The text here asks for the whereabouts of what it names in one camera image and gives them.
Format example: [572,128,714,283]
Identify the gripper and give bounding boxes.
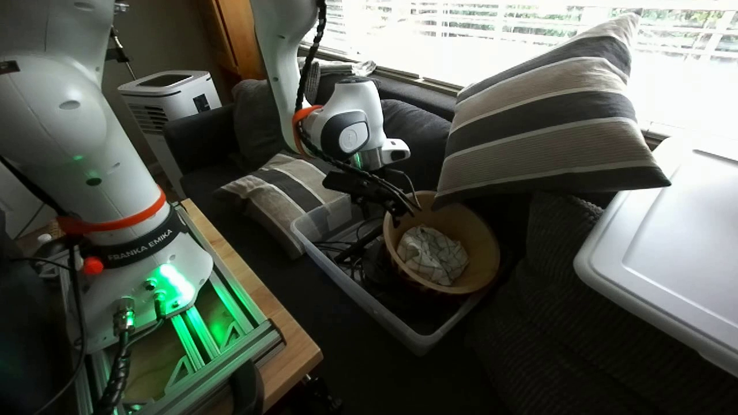
[333,199,404,265]

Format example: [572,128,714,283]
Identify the clear plastic container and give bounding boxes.
[290,202,491,357]

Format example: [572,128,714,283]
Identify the small striped pillow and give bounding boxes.
[216,152,353,260]

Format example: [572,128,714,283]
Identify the wooden bowl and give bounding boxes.
[383,190,502,296]

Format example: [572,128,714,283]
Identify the large striped pillow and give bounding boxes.
[432,13,672,210]

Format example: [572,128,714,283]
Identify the white plastic container lid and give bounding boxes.
[573,135,738,378]

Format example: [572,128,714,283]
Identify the white checkered cloth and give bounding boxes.
[396,224,469,287]

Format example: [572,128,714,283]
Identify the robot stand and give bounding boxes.
[35,199,323,415]

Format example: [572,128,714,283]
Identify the grey cushion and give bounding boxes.
[231,78,289,169]

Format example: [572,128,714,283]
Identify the dark sofa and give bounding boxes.
[164,74,738,415]

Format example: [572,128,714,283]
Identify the white air purifier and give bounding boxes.
[118,70,223,199]

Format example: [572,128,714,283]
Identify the window with blinds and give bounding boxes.
[300,0,738,139]

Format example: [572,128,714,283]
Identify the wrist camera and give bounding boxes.
[322,170,405,213]

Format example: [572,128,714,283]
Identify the black braided cable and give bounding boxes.
[92,297,139,415]

